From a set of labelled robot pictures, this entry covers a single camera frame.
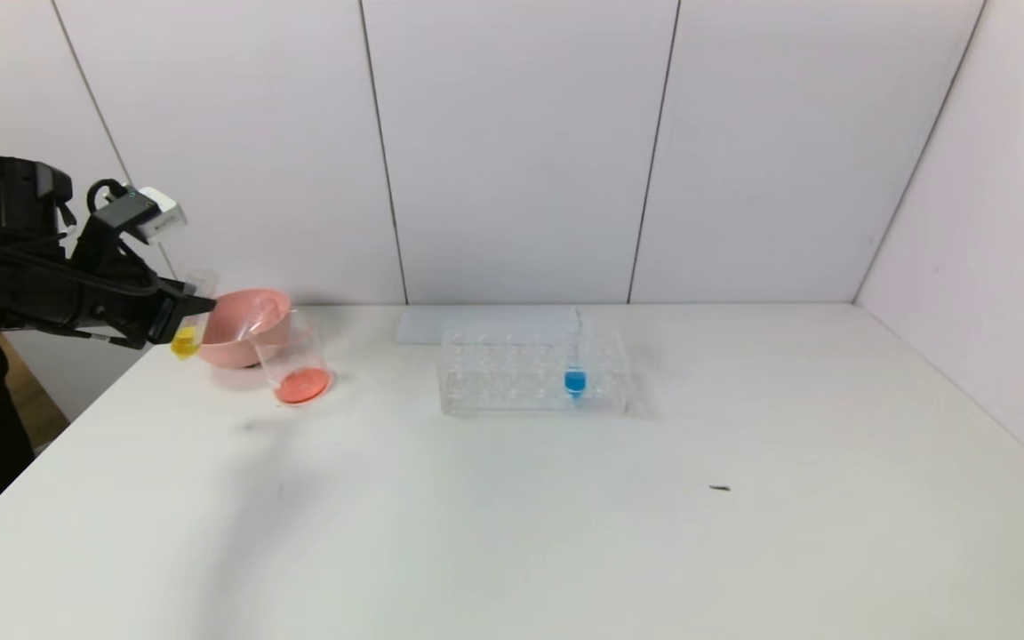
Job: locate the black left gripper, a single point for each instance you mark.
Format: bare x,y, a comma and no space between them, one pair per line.
163,313

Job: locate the test tube with yellow pigment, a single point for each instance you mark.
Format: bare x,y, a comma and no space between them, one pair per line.
185,340

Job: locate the clear glass beaker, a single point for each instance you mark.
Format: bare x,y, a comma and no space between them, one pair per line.
303,384

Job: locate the clear acrylic test tube rack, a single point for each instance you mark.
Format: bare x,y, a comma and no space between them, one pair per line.
512,373

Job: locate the test tube with blue pigment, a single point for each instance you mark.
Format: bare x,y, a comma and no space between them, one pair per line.
574,382

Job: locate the pink bowl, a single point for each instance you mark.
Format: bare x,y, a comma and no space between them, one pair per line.
241,342

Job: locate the white paper sheet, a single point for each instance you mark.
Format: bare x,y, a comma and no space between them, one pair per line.
441,324

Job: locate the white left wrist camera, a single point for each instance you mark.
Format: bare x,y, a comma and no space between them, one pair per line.
152,213

